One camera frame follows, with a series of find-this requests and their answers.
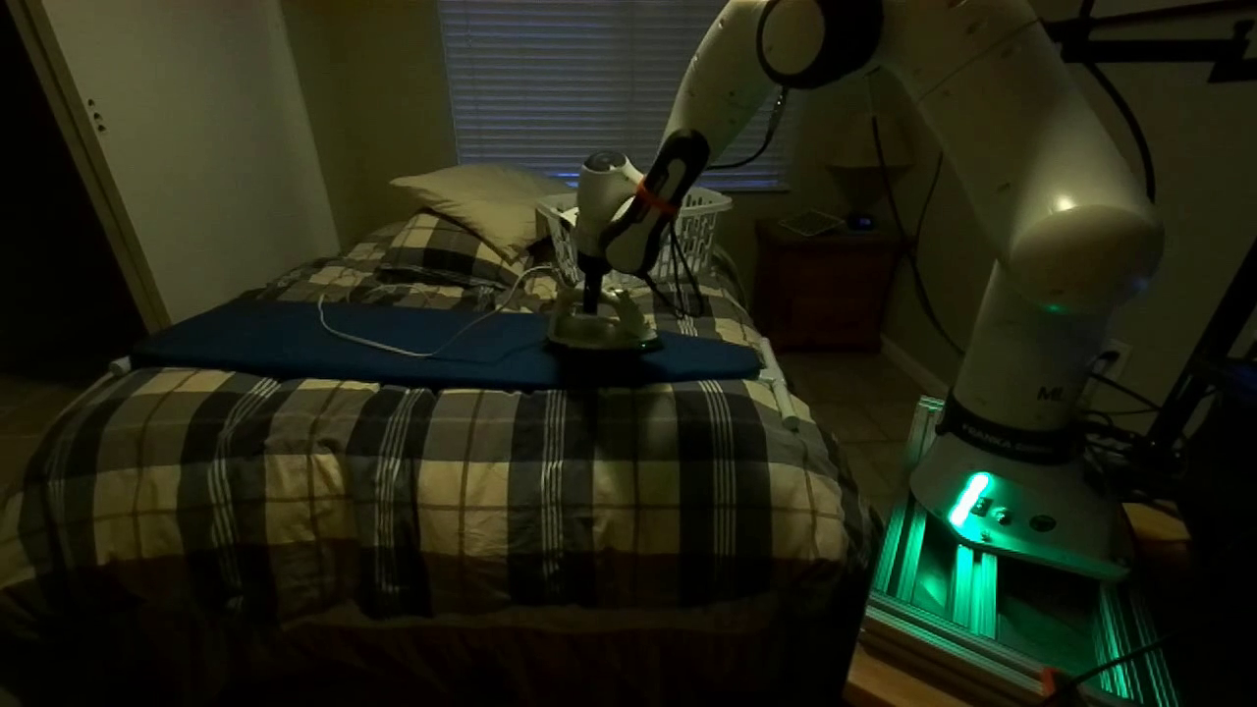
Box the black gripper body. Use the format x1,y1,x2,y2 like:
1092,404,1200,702
576,252,610,316

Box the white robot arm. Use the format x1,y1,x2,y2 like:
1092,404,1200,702
576,0,1164,442

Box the white laundry basket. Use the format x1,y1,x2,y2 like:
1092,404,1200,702
535,189,731,283

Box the beige pillow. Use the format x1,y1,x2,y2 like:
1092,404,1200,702
392,165,565,265

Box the window blinds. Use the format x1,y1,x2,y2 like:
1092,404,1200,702
442,0,726,182

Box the wooden nightstand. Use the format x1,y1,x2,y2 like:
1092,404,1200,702
753,220,905,349

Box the plaid bed comforter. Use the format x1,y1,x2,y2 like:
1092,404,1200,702
0,209,880,634

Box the blue ironing mat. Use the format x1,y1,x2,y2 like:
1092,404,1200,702
129,303,764,389

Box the white door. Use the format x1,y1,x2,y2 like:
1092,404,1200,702
4,0,338,332

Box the white iron power cord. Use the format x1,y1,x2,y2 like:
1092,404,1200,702
313,267,575,364

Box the robot base mount green lit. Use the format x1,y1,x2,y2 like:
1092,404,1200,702
866,397,1181,707

